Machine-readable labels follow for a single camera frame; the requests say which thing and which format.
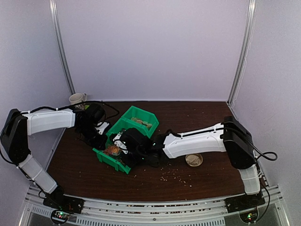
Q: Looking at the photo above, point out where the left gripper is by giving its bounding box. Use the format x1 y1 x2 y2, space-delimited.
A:
78 122 108 150

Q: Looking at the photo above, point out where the green bin compartment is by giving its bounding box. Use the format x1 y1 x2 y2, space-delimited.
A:
121 106 159 138
106 118 131 147

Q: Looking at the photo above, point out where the green bin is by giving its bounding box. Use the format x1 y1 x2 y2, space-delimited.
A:
93 145 131 174

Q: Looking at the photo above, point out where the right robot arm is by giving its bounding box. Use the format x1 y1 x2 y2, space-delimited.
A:
109 116 261 208

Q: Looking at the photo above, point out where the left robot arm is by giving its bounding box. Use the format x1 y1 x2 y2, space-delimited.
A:
0 105 111 209

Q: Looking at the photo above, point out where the star candies pile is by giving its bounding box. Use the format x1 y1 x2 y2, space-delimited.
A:
103 145 123 157

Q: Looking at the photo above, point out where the yellow candies pile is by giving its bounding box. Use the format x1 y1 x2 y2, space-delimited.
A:
131 117 153 129

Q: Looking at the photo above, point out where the white ceramic mug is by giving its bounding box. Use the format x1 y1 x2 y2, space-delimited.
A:
68 93 87 105

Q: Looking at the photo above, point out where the gold jar lid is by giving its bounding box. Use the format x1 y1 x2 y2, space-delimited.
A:
185 153 203 167

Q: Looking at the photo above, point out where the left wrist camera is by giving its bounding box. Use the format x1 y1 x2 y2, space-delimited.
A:
86 103 106 124

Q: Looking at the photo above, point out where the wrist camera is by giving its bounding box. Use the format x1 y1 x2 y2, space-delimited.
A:
120 128 151 152
86 103 106 124

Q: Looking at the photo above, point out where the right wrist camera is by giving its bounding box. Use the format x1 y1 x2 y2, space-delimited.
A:
120 128 151 152

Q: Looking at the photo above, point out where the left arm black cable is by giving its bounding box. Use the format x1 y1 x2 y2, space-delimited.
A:
0 101 120 165

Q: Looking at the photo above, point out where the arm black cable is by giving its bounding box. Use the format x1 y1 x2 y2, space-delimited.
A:
0 101 120 165
164 124 278 219

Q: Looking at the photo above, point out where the aluminium front rail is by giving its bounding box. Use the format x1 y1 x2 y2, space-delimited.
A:
23 186 285 226

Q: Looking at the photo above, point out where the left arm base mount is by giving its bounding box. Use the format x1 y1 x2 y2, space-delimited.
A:
43 196 84 214

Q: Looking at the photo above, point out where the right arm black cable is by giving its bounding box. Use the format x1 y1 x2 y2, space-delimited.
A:
164 124 278 219

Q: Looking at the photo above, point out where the left aluminium corner post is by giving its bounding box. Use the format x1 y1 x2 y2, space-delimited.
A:
49 0 75 95

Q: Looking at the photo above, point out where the aluminium corner post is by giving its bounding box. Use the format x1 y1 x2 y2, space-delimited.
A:
49 0 75 95
228 0 257 106

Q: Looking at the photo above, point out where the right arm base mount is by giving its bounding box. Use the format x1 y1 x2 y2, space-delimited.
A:
224 194 265 213

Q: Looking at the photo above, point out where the right aluminium corner post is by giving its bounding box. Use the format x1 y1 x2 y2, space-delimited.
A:
228 0 257 106

